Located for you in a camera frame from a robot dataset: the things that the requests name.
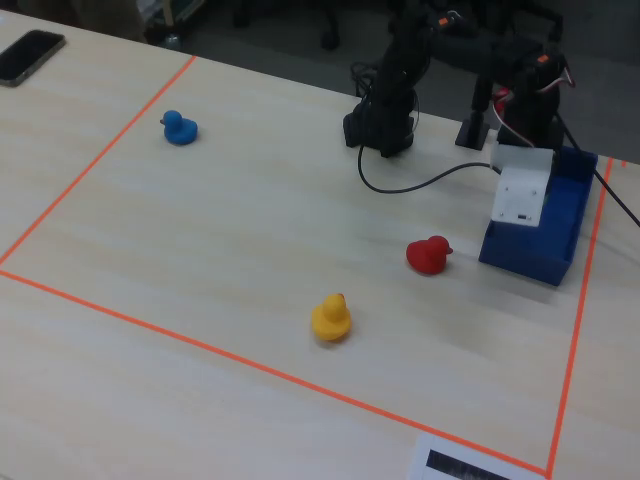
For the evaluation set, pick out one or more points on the yellow rubber duck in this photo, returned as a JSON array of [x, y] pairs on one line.
[[331, 318]]

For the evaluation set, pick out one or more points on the blue plastic box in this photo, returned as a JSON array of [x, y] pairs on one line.
[[560, 235]]

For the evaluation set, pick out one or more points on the orange tape strip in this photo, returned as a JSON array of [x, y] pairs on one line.
[[580, 310], [260, 367], [95, 160]]

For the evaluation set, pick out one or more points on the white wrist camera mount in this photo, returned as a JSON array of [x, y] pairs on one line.
[[520, 192]]

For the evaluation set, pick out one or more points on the blue rubber duck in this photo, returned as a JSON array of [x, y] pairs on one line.
[[178, 129]]

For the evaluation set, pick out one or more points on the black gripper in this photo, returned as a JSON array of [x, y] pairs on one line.
[[549, 176]]

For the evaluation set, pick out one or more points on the red rubber duck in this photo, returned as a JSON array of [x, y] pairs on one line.
[[427, 255]]

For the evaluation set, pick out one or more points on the black smartphone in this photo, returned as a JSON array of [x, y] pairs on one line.
[[27, 56]]

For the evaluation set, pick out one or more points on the black table clamp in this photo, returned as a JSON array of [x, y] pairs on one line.
[[474, 120]]

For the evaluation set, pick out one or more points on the white paper label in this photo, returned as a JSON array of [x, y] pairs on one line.
[[465, 462]]

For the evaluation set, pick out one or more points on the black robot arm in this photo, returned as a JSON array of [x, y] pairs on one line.
[[395, 90]]

